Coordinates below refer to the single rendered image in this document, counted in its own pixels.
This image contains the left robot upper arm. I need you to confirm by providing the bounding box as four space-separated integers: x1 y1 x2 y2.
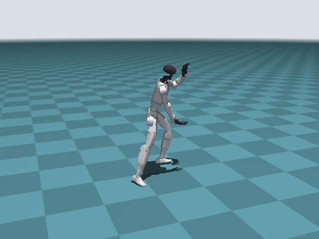
168 79 178 88

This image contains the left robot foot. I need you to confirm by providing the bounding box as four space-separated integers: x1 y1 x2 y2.
156 158 172 163

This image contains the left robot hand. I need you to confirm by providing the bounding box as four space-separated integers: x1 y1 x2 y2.
182 63 190 77

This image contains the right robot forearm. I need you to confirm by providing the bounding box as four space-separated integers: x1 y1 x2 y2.
165 105 176 123

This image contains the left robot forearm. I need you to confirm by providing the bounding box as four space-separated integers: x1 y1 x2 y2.
175 74 188 84

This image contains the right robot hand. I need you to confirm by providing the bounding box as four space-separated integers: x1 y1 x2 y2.
174 119 187 125

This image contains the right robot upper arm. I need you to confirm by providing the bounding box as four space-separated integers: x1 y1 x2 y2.
159 86 171 108

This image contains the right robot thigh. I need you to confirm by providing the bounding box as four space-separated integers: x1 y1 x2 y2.
145 115 158 152

